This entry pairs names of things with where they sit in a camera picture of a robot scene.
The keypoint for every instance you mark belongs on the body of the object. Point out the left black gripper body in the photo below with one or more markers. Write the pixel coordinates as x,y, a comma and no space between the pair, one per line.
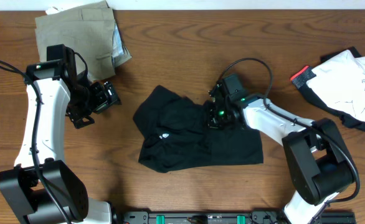
106,95

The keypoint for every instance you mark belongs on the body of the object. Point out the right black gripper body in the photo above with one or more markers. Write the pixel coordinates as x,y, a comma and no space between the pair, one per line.
218,118

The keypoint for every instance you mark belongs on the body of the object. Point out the black t-shirt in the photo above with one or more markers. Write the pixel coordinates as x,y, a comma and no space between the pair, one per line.
177,136

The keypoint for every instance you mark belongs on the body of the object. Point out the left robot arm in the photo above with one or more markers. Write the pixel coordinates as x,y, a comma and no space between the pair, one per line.
40,188

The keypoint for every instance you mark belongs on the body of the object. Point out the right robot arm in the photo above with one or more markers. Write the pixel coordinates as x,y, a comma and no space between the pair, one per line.
321,168

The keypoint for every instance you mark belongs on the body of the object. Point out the folded khaki shorts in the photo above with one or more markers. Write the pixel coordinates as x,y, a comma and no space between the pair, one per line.
89,30

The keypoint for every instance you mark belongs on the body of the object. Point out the black white printed garment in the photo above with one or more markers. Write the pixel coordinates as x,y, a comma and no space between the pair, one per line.
337,86

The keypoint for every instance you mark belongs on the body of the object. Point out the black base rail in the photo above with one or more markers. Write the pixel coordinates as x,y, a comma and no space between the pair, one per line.
254,217

